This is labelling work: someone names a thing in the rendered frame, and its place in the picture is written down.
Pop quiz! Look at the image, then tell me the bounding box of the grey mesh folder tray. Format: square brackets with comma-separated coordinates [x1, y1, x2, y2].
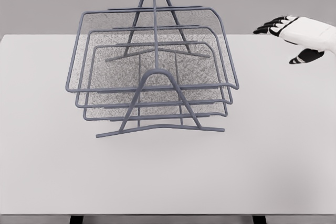
[82, 40, 228, 122]
[65, 5, 240, 94]
[75, 26, 234, 109]

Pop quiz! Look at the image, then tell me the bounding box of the grey wire tray rack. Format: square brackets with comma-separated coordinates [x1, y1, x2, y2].
[96, 0, 226, 138]

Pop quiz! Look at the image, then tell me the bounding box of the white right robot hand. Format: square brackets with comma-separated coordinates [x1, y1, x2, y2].
[253, 15, 336, 65]

